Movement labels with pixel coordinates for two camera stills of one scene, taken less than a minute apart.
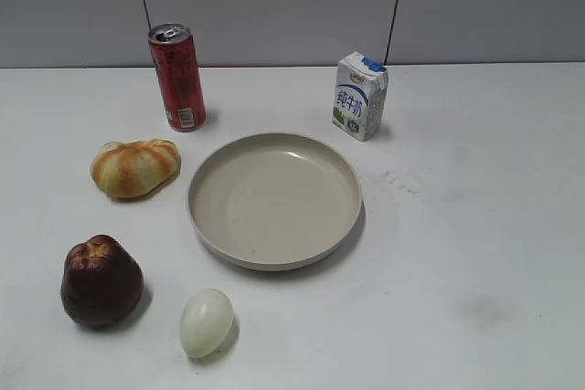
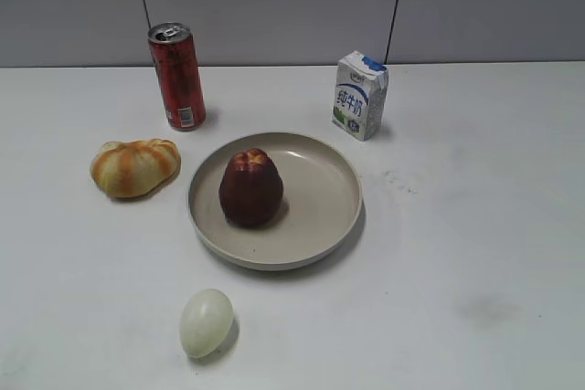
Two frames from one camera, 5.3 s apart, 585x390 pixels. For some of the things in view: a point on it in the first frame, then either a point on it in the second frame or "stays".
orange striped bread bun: [135, 169] stays
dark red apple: [101, 283] -> [250, 188]
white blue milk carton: [360, 96] stays
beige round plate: [276, 202] stays
